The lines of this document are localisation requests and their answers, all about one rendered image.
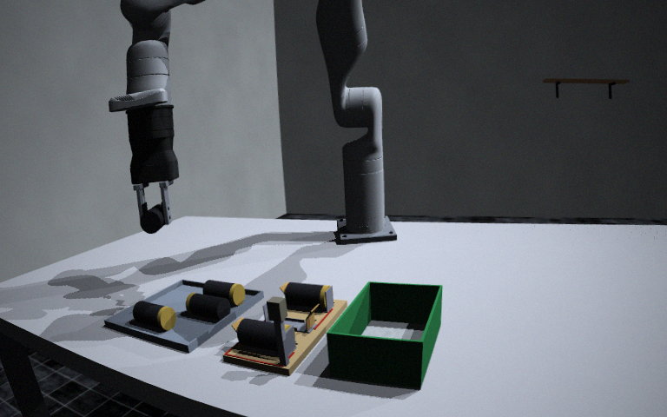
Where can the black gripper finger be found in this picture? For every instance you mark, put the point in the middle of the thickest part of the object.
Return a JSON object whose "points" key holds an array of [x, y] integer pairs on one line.
{"points": [[165, 201], [142, 205]]}

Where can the green open-top box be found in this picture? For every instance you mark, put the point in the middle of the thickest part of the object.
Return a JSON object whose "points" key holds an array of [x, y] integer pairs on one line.
{"points": [[392, 312]]}

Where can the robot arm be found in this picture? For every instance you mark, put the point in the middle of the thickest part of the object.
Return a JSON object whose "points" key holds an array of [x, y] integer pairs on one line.
{"points": [[343, 39]]}

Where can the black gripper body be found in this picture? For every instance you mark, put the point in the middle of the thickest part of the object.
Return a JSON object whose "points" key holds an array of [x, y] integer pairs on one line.
{"points": [[151, 133]]}

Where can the black battery with gold end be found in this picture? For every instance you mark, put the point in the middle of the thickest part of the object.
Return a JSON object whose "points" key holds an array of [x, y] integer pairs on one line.
{"points": [[306, 295], [235, 293], [258, 334], [152, 220], [208, 306], [154, 315]]}

